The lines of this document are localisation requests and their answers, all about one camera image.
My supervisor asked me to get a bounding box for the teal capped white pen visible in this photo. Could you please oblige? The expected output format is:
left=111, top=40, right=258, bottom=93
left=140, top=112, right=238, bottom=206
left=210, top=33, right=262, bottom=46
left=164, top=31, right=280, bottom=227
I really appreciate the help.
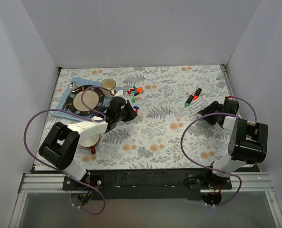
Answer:
left=190, top=100, right=204, bottom=110

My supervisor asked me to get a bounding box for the pink capped white pen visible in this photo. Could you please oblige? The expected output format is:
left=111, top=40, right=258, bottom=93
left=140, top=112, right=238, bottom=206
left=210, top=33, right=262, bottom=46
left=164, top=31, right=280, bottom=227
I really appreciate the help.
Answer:
left=191, top=98, right=202, bottom=106

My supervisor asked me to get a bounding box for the orange capped black highlighter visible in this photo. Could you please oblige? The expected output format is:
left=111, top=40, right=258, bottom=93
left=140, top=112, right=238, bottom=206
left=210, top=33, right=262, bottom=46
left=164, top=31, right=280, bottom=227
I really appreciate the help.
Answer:
left=194, top=88, right=202, bottom=100

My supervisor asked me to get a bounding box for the green capped black highlighter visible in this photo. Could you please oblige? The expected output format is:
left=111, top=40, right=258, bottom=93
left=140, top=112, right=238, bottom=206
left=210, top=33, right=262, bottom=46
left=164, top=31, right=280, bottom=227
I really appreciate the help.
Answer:
left=185, top=95, right=194, bottom=107

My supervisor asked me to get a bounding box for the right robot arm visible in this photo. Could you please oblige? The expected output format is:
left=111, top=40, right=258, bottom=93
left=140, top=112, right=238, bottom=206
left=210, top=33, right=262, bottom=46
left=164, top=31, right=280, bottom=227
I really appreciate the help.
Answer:
left=204, top=114, right=268, bottom=189

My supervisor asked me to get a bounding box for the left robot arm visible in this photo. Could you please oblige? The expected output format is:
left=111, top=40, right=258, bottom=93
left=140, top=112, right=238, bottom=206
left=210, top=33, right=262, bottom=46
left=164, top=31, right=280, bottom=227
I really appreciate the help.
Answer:
left=39, top=96, right=137, bottom=190

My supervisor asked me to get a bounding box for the black rimmed dinner plate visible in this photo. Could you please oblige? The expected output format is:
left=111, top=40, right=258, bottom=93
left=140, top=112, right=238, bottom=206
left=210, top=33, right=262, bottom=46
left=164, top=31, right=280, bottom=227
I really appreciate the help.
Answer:
left=67, top=85, right=105, bottom=116

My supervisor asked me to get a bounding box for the cream enamel mug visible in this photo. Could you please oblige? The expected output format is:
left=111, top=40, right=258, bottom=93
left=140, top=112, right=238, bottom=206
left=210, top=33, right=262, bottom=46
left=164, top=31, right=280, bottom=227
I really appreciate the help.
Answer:
left=101, top=79, right=116, bottom=98

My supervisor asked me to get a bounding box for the red cup with white inside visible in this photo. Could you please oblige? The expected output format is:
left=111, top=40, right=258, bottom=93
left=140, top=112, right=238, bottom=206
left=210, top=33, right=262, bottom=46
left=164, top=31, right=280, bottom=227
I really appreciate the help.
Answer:
left=79, top=135, right=100, bottom=155

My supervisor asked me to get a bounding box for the steel spoon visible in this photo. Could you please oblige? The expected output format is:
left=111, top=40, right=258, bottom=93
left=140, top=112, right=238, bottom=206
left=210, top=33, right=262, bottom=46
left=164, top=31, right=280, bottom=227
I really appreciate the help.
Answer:
left=62, top=81, right=77, bottom=111

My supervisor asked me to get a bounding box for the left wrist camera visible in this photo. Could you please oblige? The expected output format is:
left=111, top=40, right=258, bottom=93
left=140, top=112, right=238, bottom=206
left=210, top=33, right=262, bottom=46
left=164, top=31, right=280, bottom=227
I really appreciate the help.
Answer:
left=110, top=90, right=125, bottom=98

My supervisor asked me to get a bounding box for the aluminium frame rail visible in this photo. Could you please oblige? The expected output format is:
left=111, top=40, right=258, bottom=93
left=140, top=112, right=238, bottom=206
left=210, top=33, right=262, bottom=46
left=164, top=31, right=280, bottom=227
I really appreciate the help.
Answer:
left=10, top=169, right=282, bottom=228

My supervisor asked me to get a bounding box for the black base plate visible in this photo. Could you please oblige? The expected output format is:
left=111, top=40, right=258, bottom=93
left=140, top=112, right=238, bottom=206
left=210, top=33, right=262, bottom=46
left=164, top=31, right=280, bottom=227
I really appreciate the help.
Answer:
left=62, top=170, right=233, bottom=201

